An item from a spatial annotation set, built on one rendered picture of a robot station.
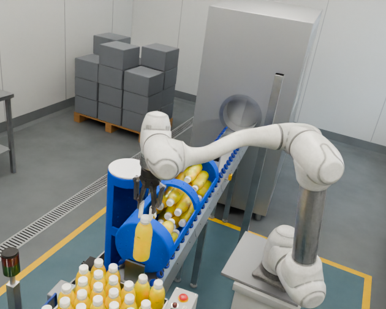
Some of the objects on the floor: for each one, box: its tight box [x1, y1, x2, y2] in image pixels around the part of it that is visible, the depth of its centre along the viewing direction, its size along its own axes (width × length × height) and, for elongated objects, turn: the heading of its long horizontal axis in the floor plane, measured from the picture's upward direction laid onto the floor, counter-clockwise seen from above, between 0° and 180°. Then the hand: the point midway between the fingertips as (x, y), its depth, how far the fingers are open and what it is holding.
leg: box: [222, 167, 238, 223], centre depth 394 cm, size 6×6×63 cm
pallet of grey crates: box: [74, 32, 180, 142], centre depth 573 cm, size 120×80×119 cm
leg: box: [190, 221, 208, 288], centre depth 309 cm, size 6×6×63 cm
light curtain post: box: [237, 73, 284, 245], centre depth 318 cm, size 6×6×170 cm
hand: (146, 211), depth 157 cm, fingers closed on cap, 4 cm apart
